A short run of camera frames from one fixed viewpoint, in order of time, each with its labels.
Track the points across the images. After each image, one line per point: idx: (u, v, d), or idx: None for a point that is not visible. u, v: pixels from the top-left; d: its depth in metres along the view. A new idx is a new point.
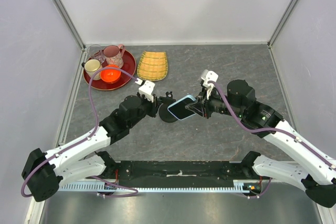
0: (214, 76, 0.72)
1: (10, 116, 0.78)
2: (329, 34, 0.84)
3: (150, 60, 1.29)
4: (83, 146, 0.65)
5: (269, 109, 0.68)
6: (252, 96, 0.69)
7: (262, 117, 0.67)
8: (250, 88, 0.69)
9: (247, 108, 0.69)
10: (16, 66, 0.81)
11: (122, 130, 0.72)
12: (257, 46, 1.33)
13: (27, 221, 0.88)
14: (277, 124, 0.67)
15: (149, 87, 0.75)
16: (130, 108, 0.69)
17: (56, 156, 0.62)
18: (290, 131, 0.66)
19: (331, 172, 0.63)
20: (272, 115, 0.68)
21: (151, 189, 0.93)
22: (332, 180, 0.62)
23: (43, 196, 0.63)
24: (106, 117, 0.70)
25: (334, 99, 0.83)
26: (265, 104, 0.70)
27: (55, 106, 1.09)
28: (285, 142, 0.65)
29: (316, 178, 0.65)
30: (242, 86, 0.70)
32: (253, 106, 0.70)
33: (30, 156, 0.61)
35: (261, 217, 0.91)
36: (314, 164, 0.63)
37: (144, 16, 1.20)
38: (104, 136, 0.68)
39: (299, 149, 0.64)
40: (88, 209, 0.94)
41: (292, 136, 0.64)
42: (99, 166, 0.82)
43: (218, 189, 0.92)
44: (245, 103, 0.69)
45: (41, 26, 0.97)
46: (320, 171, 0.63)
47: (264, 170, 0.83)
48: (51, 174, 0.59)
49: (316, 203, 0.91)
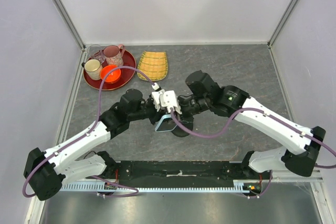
0: (170, 95, 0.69)
1: (10, 116, 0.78)
2: (329, 34, 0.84)
3: (150, 60, 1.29)
4: (83, 143, 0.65)
5: (234, 89, 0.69)
6: (209, 81, 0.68)
7: (229, 98, 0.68)
8: (205, 74, 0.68)
9: (208, 93, 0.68)
10: (16, 66, 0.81)
11: (122, 124, 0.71)
12: (257, 46, 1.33)
13: (27, 221, 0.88)
14: (244, 101, 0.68)
15: (166, 96, 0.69)
16: (132, 100, 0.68)
17: (56, 154, 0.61)
18: (257, 107, 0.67)
19: (303, 140, 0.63)
20: (239, 94, 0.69)
21: (152, 189, 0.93)
22: (304, 147, 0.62)
23: (46, 195, 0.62)
24: (106, 111, 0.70)
25: (334, 99, 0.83)
26: (230, 85, 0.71)
27: (55, 106, 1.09)
28: (255, 119, 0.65)
29: (291, 148, 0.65)
30: (197, 74, 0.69)
32: (217, 88, 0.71)
33: (29, 156, 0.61)
35: (261, 218, 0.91)
36: (286, 135, 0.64)
37: (144, 16, 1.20)
38: (104, 130, 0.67)
39: (269, 122, 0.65)
40: (88, 209, 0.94)
41: (259, 112, 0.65)
42: (100, 165, 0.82)
43: (218, 189, 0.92)
44: (205, 90, 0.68)
45: (41, 25, 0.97)
46: (292, 140, 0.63)
47: (258, 162, 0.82)
48: (51, 172, 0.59)
49: (316, 203, 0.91)
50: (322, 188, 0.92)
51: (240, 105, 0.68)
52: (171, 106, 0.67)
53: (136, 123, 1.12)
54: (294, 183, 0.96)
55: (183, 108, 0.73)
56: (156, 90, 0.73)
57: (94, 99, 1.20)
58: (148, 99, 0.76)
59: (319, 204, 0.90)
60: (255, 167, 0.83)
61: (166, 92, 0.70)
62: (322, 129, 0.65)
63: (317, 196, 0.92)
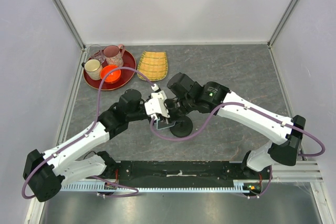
0: (155, 103, 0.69)
1: (10, 117, 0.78)
2: (329, 34, 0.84)
3: (150, 60, 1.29)
4: (81, 144, 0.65)
5: (214, 85, 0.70)
6: (188, 81, 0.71)
7: (209, 94, 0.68)
8: (182, 75, 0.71)
9: (188, 92, 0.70)
10: (16, 66, 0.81)
11: (121, 124, 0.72)
12: (257, 46, 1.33)
13: (27, 221, 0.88)
14: (225, 97, 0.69)
15: (151, 104, 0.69)
16: (130, 101, 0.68)
17: (54, 156, 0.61)
18: (238, 101, 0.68)
19: (284, 129, 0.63)
20: (219, 89, 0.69)
21: (151, 189, 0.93)
22: (286, 137, 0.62)
23: (46, 196, 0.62)
24: (105, 112, 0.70)
25: (334, 99, 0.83)
26: (210, 82, 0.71)
27: (55, 106, 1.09)
28: (236, 113, 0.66)
29: (274, 139, 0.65)
30: (175, 76, 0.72)
32: (198, 86, 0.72)
33: (28, 158, 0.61)
35: (261, 218, 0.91)
36: (267, 125, 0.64)
37: (144, 16, 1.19)
38: (102, 131, 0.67)
39: (250, 115, 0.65)
40: (88, 209, 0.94)
41: (240, 105, 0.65)
42: (100, 165, 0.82)
43: (218, 189, 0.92)
44: (185, 89, 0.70)
45: (41, 25, 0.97)
46: (273, 130, 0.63)
47: (252, 160, 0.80)
48: (50, 174, 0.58)
49: (316, 203, 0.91)
50: (322, 188, 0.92)
51: (222, 99, 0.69)
52: (154, 115, 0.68)
53: (136, 123, 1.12)
54: (294, 183, 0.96)
55: (170, 110, 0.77)
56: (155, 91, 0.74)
57: (94, 99, 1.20)
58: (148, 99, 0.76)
59: (319, 204, 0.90)
60: (252, 165, 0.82)
61: (150, 100, 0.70)
62: (303, 117, 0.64)
63: (317, 196, 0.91)
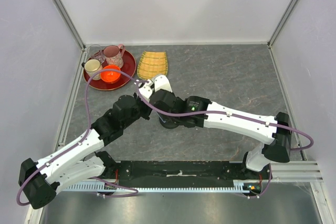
0: (161, 80, 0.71)
1: (10, 116, 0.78)
2: (329, 34, 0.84)
3: (150, 59, 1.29)
4: (75, 152, 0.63)
5: (196, 98, 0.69)
6: (170, 96, 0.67)
7: (191, 108, 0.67)
8: (165, 92, 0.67)
9: (173, 108, 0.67)
10: (16, 66, 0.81)
11: (116, 130, 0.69)
12: (257, 46, 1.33)
13: (27, 221, 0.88)
14: (208, 107, 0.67)
15: (160, 77, 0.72)
16: (124, 107, 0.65)
17: (47, 164, 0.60)
18: (220, 109, 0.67)
19: (269, 129, 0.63)
20: (200, 103, 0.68)
21: (151, 189, 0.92)
22: (272, 136, 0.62)
23: (40, 204, 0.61)
24: (98, 118, 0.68)
25: (334, 99, 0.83)
26: (191, 95, 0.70)
27: (55, 106, 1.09)
28: (220, 121, 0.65)
29: (262, 140, 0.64)
30: (156, 93, 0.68)
32: (180, 101, 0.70)
33: (22, 166, 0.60)
35: (260, 217, 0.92)
36: (252, 128, 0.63)
37: (143, 16, 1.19)
38: (96, 139, 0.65)
39: (234, 121, 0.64)
40: (88, 209, 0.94)
41: (222, 114, 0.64)
42: (98, 167, 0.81)
43: (218, 189, 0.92)
44: (168, 107, 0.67)
45: (41, 25, 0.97)
46: (259, 132, 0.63)
47: (251, 161, 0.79)
48: (42, 183, 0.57)
49: (316, 203, 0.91)
50: (322, 188, 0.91)
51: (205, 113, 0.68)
52: (148, 81, 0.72)
53: (135, 124, 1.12)
54: (294, 183, 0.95)
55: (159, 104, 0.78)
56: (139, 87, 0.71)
57: (94, 99, 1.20)
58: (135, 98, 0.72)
59: (319, 204, 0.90)
60: (251, 166, 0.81)
61: (163, 76, 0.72)
62: (284, 113, 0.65)
63: (317, 196, 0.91)
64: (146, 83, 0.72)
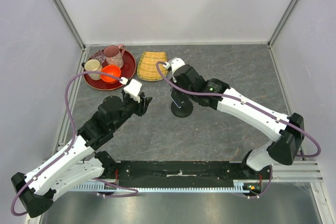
0: (178, 63, 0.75)
1: (10, 117, 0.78)
2: (329, 34, 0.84)
3: (150, 60, 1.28)
4: (62, 163, 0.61)
5: (217, 81, 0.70)
6: (193, 73, 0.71)
7: (209, 89, 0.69)
8: (190, 67, 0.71)
9: (192, 84, 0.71)
10: (16, 66, 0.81)
11: (104, 134, 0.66)
12: (257, 46, 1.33)
13: (27, 221, 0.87)
14: (225, 92, 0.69)
15: (177, 61, 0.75)
16: (110, 110, 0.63)
17: (34, 178, 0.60)
18: (236, 96, 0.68)
19: (279, 125, 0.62)
20: (220, 86, 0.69)
21: (151, 189, 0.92)
22: (280, 132, 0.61)
23: (38, 213, 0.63)
24: (86, 123, 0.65)
25: (334, 99, 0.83)
26: (213, 77, 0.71)
27: (55, 106, 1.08)
28: (233, 107, 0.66)
29: (269, 135, 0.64)
30: (181, 67, 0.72)
32: (202, 81, 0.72)
33: (12, 180, 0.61)
35: (260, 218, 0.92)
36: (262, 120, 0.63)
37: (143, 15, 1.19)
38: (83, 147, 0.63)
39: (246, 110, 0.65)
40: (88, 209, 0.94)
41: (237, 99, 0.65)
42: (97, 169, 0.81)
43: (218, 189, 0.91)
44: (189, 82, 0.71)
45: (41, 26, 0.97)
46: (267, 125, 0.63)
47: (252, 159, 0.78)
48: (32, 198, 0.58)
49: (317, 203, 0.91)
50: (322, 188, 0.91)
51: None
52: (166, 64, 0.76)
53: (136, 123, 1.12)
54: (294, 183, 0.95)
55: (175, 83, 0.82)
56: (125, 84, 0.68)
57: (95, 99, 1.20)
58: (124, 96, 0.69)
59: (320, 204, 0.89)
60: (252, 164, 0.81)
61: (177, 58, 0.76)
62: (299, 115, 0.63)
63: (317, 196, 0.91)
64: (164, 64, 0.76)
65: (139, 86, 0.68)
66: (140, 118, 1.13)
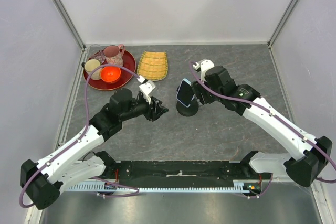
0: (207, 64, 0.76)
1: (10, 117, 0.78)
2: (329, 34, 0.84)
3: (150, 60, 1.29)
4: (75, 150, 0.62)
5: (247, 88, 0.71)
6: (227, 76, 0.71)
7: (239, 94, 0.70)
8: (223, 70, 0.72)
9: (223, 87, 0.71)
10: (16, 66, 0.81)
11: (114, 125, 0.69)
12: (257, 46, 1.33)
13: (27, 221, 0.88)
14: (255, 99, 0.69)
15: (206, 63, 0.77)
16: (122, 101, 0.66)
17: (48, 164, 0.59)
18: (266, 106, 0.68)
19: (304, 145, 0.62)
20: (250, 93, 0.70)
21: (151, 189, 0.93)
22: (304, 152, 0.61)
23: (45, 204, 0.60)
24: (96, 114, 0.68)
25: (334, 98, 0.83)
26: (244, 83, 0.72)
27: (55, 106, 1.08)
28: (260, 117, 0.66)
29: (292, 152, 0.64)
30: (215, 68, 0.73)
32: (232, 84, 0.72)
33: (22, 168, 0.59)
35: (260, 217, 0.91)
36: (287, 137, 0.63)
37: (144, 15, 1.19)
38: (95, 135, 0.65)
39: (273, 123, 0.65)
40: (88, 209, 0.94)
41: (265, 110, 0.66)
42: (99, 166, 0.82)
43: (218, 189, 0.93)
44: (220, 83, 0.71)
45: (40, 25, 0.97)
46: (292, 142, 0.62)
47: (259, 161, 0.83)
48: (45, 183, 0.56)
49: (317, 204, 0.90)
50: (322, 189, 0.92)
51: None
52: (196, 64, 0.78)
53: (136, 124, 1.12)
54: (294, 183, 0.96)
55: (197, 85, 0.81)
56: (141, 82, 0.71)
57: (95, 99, 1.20)
58: (139, 95, 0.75)
59: (320, 204, 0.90)
60: (254, 164, 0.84)
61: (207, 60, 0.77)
62: (328, 140, 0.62)
63: (317, 196, 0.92)
64: (194, 64, 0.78)
65: (151, 86, 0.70)
66: (140, 118, 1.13)
